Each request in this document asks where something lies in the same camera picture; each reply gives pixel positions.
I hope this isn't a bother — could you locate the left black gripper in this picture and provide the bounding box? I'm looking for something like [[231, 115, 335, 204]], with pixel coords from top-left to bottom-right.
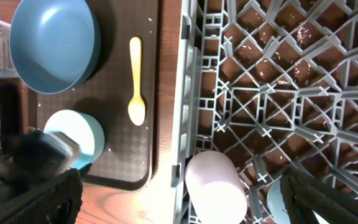
[[0, 131, 81, 184]]

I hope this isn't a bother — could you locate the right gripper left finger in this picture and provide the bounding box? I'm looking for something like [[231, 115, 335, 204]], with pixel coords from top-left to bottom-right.
[[0, 169, 83, 223]]

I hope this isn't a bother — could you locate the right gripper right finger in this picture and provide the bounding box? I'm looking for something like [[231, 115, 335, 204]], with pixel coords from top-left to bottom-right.
[[280, 167, 358, 224]]

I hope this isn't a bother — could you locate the light blue cup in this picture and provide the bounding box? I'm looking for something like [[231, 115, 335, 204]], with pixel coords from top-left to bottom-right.
[[265, 179, 331, 224]]

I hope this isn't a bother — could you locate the light blue rice bowl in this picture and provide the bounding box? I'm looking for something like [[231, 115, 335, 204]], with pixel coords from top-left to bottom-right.
[[44, 110, 105, 169]]

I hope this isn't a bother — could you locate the pink cup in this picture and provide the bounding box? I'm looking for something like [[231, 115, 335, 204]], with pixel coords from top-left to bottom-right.
[[185, 151, 248, 224]]

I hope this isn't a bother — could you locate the dark blue plate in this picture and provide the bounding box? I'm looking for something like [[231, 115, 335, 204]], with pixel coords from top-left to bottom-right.
[[9, 0, 101, 95]]

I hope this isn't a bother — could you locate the grey dishwasher rack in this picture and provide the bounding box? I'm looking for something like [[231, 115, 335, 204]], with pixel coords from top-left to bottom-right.
[[172, 0, 358, 223]]

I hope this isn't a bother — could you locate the dark brown serving tray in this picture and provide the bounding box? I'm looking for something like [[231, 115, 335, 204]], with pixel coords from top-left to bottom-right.
[[28, 0, 159, 191]]

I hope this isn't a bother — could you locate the yellow plastic spoon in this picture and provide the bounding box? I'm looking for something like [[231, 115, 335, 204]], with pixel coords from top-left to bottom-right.
[[127, 37, 145, 126]]

